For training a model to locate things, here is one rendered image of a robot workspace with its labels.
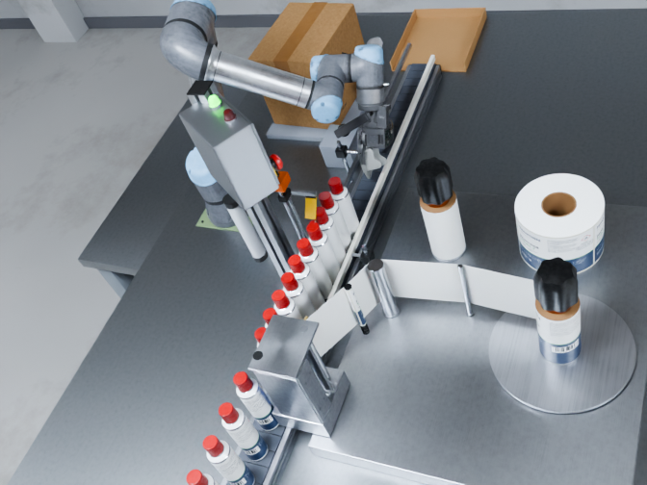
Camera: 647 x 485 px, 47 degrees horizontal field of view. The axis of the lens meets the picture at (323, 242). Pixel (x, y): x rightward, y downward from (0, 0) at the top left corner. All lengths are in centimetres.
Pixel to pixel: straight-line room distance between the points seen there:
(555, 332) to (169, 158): 153
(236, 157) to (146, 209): 99
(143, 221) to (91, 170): 184
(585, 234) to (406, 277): 41
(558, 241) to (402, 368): 46
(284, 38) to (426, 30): 59
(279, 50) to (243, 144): 87
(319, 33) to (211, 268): 80
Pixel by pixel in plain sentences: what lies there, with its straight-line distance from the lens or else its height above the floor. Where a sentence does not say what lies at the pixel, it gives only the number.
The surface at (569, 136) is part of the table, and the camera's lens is 226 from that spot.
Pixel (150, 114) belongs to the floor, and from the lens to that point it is 443.
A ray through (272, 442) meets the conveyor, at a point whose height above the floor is 88.
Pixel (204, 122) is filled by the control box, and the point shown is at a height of 147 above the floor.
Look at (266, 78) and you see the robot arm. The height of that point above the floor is 132.
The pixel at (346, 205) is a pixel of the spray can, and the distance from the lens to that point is 193.
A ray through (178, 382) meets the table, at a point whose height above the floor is 83.
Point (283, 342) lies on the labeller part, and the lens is 155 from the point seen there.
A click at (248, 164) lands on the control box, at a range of 156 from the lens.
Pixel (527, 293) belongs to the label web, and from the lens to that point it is 167.
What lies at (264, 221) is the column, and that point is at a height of 109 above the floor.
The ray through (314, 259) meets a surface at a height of 104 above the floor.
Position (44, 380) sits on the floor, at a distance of 344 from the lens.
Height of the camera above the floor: 237
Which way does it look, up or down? 47 degrees down
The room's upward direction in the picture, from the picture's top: 23 degrees counter-clockwise
